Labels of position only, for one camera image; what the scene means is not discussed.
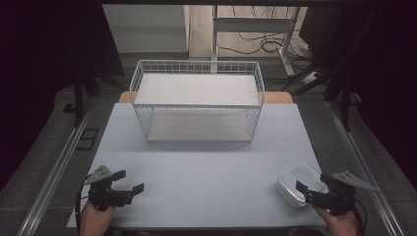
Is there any white cabinet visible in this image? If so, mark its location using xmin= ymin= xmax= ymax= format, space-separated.
xmin=101 ymin=3 xmax=192 ymax=55

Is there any black floor cable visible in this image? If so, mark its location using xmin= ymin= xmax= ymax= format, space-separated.
xmin=215 ymin=30 xmax=298 ymax=57

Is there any white metal desk frame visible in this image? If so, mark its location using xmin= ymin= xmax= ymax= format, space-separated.
xmin=210 ymin=4 xmax=301 ymax=79

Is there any white plastic container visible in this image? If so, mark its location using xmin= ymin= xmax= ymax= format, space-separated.
xmin=274 ymin=160 xmax=327 ymax=209

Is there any wooden board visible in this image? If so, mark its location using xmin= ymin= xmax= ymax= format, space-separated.
xmin=117 ymin=90 xmax=295 ymax=105

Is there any aluminium floor rail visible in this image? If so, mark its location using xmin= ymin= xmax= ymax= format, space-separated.
xmin=324 ymin=99 xmax=407 ymax=236
xmin=15 ymin=97 xmax=96 ymax=236

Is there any white power strip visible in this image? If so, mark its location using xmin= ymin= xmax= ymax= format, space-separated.
xmin=300 ymin=71 xmax=320 ymax=86

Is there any person's left hand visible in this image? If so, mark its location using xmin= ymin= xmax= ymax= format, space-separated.
xmin=80 ymin=201 xmax=116 ymax=236

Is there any person's right hand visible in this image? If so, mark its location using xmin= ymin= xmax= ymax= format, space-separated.
xmin=314 ymin=206 xmax=360 ymax=236

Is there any white wire basket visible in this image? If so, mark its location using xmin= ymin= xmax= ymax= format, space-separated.
xmin=129 ymin=59 xmax=267 ymax=144

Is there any black metal stand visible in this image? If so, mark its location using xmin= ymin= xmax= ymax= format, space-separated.
xmin=72 ymin=67 xmax=127 ymax=129
xmin=323 ymin=70 xmax=355 ymax=133

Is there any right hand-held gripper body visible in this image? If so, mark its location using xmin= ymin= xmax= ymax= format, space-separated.
xmin=303 ymin=170 xmax=382 ymax=217

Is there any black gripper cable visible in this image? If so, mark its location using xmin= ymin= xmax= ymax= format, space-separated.
xmin=353 ymin=198 xmax=369 ymax=236
xmin=74 ymin=175 xmax=93 ymax=236

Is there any black floor bracket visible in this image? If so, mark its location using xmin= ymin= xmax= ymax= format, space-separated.
xmin=75 ymin=128 xmax=100 ymax=152

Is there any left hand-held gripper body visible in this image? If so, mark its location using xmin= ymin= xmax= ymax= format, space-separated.
xmin=84 ymin=164 xmax=136 ymax=212

